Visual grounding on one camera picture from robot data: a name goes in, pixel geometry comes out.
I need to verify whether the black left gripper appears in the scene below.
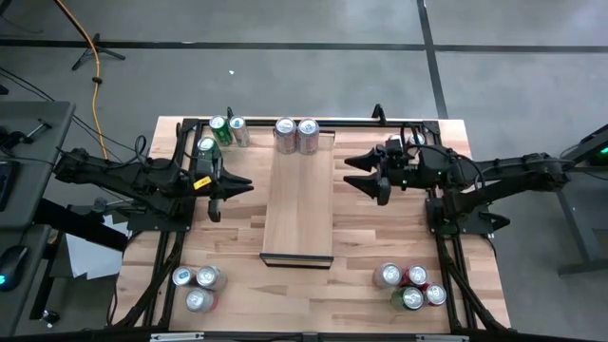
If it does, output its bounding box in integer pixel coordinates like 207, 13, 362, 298
188, 165, 256, 223

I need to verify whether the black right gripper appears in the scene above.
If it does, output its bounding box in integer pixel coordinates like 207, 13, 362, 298
343, 146, 441, 207

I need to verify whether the green Sprite can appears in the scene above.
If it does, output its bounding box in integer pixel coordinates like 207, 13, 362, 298
196, 136, 220, 161
208, 115, 234, 147
389, 286, 426, 313

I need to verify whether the silver Diet Coke can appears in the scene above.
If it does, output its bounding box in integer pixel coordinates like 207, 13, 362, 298
196, 264, 228, 292
274, 117, 299, 156
296, 118, 321, 157

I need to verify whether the white and red soda can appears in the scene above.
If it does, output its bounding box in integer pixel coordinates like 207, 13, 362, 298
372, 262, 404, 290

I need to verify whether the black desk beam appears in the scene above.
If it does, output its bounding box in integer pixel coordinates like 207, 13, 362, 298
32, 198, 130, 252

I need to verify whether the white paper sheet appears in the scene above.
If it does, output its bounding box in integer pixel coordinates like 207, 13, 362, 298
64, 213, 130, 281

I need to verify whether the black tripod base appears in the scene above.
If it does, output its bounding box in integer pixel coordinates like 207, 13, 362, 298
70, 31, 127, 72

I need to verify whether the grey desk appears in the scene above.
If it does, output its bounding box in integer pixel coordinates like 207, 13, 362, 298
0, 100, 77, 230
0, 223, 54, 336

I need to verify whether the black and silver hand tool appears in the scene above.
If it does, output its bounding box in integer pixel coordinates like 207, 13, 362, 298
0, 118, 53, 149

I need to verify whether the black caster wheel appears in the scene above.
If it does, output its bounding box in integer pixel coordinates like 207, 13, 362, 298
40, 308, 61, 329

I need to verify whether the black keyboard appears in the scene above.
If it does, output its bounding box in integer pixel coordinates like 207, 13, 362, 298
0, 160, 21, 213

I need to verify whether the black device with green light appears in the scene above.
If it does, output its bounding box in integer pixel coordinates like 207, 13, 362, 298
588, 142, 608, 167

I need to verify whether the black computer mouse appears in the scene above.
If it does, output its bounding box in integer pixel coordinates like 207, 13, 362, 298
0, 244, 29, 292

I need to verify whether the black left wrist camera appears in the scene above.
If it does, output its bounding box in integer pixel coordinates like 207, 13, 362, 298
197, 152, 223, 178

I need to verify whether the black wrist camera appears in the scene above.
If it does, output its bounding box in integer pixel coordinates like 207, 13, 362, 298
197, 152, 223, 178
385, 137, 406, 161

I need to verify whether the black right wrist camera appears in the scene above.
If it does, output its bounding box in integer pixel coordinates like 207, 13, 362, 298
385, 137, 406, 161

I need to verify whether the black aluminium table frame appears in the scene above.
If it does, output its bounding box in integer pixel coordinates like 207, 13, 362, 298
109, 116, 512, 342

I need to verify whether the wooden shelf with black frame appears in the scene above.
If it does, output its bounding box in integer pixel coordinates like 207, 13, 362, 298
258, 127, 336, 271

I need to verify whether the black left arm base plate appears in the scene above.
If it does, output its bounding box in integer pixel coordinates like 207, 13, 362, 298
127, 197, 197, 234

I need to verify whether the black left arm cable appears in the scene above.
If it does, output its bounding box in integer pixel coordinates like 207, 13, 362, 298
55, 121, 191, 165

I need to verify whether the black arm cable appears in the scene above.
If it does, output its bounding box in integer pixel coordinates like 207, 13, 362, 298
401, 122, 486, 192
55, 121, 191, 165

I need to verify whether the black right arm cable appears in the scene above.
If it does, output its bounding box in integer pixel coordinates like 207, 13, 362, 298
401, 122, 486, 192

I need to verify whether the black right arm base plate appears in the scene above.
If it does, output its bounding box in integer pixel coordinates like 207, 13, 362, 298
425, 195, 512, 238

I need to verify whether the silver metal bracket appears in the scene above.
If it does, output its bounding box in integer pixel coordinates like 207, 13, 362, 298
149, 332, 205, 342
415, 333, 470, 342

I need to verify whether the orange extension cable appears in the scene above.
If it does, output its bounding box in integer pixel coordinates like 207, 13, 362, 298
52, 0, 123, 180

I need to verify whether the black desk frame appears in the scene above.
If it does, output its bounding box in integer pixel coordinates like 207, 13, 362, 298
522, 122, 608, 276

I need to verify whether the thin black cable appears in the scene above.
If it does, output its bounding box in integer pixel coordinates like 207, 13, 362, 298
0, 66, 148, 161

